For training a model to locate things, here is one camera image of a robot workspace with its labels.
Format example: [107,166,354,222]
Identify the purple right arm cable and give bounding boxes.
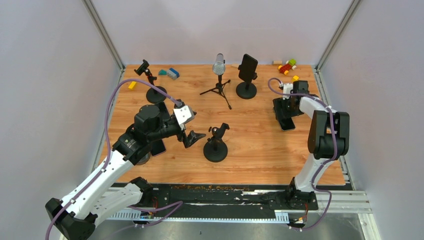
[267,77,339,232]

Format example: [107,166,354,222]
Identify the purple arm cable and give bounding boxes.
[267,77,339,232]
[44,78,184,240]

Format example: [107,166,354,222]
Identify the blue grey toy bricks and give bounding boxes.
[166,67,180,80]

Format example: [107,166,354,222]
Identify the black teal-edged smartphone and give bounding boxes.
[276,114,296,132]

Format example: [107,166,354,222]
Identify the yellow toy brick left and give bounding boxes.
[128,81,137,90]

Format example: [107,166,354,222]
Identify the red toy brick car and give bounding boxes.
[277,58,297,75]

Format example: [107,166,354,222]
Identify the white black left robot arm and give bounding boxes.
[45,102,205,240]

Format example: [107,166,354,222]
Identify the black phone stand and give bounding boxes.
[236,73,258,100]
[134,59,166,104]
[203,123,230,163]

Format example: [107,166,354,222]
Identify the teal toy block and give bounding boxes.
[158,69,168,76]

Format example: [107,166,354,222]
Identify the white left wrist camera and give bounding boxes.
[173,105,195,131]

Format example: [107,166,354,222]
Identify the grey round stand base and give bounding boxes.
[136,153,151,165]

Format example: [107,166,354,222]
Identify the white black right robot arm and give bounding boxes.
[267,78,350,209]

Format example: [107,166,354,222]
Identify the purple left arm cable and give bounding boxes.
[44,78,184,240]

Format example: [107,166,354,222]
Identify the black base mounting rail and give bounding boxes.
[135,183,319,219]

